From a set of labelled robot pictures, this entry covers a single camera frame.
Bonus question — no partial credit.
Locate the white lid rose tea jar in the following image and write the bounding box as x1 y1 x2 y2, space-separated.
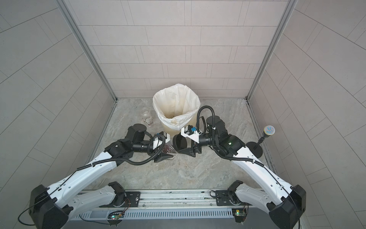
141 107 153 127

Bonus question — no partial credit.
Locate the round knob on stalk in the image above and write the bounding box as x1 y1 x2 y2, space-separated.
246 126 275 158

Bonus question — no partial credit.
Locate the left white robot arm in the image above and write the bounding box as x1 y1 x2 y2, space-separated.
28 124 170 229

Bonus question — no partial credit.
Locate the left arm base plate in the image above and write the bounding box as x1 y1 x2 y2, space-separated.
100 191 141 208

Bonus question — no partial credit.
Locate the right circuit board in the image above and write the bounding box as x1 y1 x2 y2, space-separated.
232 208 248 223

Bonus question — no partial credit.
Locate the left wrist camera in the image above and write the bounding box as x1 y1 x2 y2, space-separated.
152 132 170 150

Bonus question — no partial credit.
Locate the left black corrugated cable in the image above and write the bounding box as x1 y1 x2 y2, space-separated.
76 134 167 171

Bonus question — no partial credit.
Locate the white trash bag liner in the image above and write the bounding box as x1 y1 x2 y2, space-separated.
153 84 201 123

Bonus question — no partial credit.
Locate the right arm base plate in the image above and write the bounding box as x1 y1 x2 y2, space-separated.
209 190 252 206

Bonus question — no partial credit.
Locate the aluminium mounting rail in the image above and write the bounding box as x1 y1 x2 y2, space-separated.
55 187 296 211

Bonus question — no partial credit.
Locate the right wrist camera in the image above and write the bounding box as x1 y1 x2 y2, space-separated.
181 125 201 143

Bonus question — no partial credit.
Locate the black corrugated cable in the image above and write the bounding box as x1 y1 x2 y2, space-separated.
76 134 167 171
196 105 265 167

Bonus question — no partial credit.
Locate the left circuit board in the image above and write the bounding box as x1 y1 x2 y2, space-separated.
107 211 124 220

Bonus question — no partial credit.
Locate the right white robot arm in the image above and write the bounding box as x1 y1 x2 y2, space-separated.
172 116 307 229

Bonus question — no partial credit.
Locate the black lid glass jar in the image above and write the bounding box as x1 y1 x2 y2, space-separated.
164 143 177 153

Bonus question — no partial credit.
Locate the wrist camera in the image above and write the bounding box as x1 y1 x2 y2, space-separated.
181 125 201 143
152 132 170 150

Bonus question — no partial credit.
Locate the circuit board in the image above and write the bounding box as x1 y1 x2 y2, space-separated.
232 208 248 223
107 211 124 220

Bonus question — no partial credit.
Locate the right black corrugated cable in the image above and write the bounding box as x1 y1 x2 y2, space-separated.
196 105 265 167

